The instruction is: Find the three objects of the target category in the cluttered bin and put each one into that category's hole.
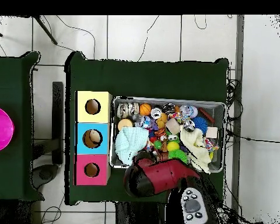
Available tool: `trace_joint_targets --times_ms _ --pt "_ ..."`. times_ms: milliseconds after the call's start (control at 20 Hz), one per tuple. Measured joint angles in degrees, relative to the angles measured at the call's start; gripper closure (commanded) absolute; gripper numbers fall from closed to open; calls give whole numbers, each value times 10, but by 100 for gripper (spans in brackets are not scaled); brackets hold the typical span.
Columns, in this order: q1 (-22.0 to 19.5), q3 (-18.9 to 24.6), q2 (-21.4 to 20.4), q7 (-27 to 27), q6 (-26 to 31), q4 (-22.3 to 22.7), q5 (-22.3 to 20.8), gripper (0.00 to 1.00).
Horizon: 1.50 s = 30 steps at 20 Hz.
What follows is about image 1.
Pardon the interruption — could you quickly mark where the crushed clear bottle blue label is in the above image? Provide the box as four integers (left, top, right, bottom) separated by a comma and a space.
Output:
133, 114, 152, 128

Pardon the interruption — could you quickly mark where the small tiger plush toy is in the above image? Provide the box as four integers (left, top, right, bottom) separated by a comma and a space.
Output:
154, 127, 167, 141

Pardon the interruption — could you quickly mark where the wooden box with three holes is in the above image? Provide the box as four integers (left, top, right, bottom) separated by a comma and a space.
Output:
73, 90, 113, 186

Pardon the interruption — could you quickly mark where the round orange sponge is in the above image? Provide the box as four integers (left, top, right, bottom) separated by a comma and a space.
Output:
117, 118, 134, 131

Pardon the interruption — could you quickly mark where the small orange basketball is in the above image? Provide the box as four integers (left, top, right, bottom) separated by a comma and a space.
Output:
139, 103, 152, 117

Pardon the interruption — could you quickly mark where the mint green knitted cloth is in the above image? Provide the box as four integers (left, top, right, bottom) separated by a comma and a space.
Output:
114, 127, 150, 166

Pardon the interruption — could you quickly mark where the dark green table cloth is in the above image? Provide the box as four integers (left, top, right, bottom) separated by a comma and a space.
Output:
64, 51, 230, 206
0, 51, 45, 202

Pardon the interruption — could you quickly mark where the blue spiky rubber ball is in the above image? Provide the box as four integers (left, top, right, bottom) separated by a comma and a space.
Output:
191, 116, 209, 135

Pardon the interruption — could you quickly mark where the cream knitted cloth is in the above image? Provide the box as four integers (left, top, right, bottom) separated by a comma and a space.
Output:
179, 127, 212, 174

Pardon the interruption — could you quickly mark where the plain wooden block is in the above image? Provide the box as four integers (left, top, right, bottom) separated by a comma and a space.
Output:
205, 126, 218, 139

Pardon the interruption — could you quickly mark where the black floor stand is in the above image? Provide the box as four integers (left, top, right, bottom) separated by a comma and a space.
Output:
32, 81, 64, 190

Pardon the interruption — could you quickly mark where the black tripod leg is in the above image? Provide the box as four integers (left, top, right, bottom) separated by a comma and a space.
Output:
33, 15, 58, 46

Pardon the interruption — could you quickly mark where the pink plastic bowl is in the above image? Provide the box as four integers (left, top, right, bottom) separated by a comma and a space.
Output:
0, 106, 15, 153

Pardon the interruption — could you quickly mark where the shallow wire mesh bin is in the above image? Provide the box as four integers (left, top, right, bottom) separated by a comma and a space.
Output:
109, 96, 226, 174

